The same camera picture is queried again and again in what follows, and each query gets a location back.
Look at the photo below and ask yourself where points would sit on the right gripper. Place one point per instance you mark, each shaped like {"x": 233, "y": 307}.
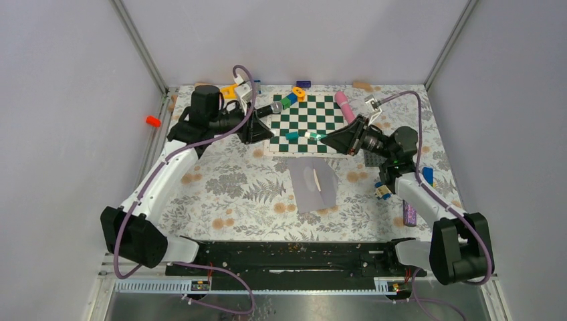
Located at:
{"x": 342, "y": 139}

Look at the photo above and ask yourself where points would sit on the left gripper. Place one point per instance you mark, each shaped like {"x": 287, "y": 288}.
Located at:
{"x": 254, "y": 129}

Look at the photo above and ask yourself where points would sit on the small green white bottle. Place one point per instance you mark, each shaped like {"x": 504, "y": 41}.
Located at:
{"x": 313, "y": 136}

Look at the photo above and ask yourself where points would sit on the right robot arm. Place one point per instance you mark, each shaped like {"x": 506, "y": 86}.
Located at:
{"x": 460, "y": 245}

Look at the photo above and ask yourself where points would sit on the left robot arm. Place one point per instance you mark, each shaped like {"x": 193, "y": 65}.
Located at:
{"x": 130, "y": 230}

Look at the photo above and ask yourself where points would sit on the black toy microphone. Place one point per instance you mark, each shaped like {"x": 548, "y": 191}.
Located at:
{"x": 274, "y": 107}

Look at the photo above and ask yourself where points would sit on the green white chessboard mat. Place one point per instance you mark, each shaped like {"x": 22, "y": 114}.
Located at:
{"x": 317, "y": 113}

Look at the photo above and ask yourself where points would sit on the teal cube block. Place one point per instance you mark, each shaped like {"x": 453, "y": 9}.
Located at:
{"x": 292, "y": 136}

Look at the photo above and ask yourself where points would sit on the grey lego baseplate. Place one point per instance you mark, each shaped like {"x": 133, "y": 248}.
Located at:
{"x": 372, "y": 160}

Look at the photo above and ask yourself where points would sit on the blue lego brick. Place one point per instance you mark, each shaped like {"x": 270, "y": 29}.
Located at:
{"x": 257, "y": 86}

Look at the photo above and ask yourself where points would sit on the yellow triangle toy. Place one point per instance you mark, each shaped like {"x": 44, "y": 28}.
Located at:
{"x": 228, "y": 92}

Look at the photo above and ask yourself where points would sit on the wooden cylinder block right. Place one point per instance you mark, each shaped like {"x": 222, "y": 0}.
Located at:
{"x": 362, "y": 85}

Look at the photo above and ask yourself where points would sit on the purple lego brick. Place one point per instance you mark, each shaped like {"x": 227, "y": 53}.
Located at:
{"x": 303, "y": 84}

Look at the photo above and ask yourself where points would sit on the beige toy car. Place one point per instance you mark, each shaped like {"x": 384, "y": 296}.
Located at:
{"x": 382, "y": 192}

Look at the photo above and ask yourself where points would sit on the floral table cloth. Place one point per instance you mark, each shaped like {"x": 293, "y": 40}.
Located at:
{"x": 237, "y": 192}

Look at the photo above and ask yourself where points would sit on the rainbow lego stack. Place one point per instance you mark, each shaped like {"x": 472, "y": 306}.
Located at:
{"x": 428, "y": 174}

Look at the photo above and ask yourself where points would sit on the orange cap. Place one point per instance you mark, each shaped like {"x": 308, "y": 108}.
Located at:
{"x": 153, "y": 121}

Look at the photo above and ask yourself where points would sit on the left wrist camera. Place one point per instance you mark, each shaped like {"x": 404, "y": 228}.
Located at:
{"x": 243, "y": 91}

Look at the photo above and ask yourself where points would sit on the colourful block chain toy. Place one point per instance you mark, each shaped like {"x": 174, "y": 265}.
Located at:
{"x": 297, "y": 95}

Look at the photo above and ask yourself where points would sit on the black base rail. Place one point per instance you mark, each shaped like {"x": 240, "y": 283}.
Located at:
{"x": 296, "y": 266}

